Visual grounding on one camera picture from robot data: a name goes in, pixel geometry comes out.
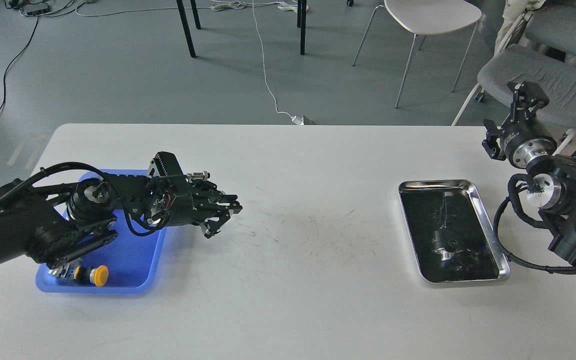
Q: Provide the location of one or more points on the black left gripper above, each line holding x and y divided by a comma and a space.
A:
190, 198

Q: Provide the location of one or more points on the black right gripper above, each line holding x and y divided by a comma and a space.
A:
523, 137

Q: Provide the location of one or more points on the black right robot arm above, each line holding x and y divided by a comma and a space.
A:
544, 196

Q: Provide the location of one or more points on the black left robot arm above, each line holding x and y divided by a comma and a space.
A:
66, 211

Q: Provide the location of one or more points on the grey cushioned chair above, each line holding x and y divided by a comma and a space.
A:
551, 23
520, 64

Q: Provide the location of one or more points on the blue plastic tray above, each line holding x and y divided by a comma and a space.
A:
132, 262

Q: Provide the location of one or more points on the silver metal tray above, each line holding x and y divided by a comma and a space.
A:
451, 234

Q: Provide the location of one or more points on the white chair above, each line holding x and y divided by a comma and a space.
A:
428, 17

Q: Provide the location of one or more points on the black table leg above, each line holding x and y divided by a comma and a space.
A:
195, 11
186, 29
301, 24

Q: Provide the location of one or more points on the black power strip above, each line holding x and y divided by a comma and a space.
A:
28, 7

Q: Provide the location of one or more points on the yellow push button switch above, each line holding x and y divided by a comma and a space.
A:
81, 275

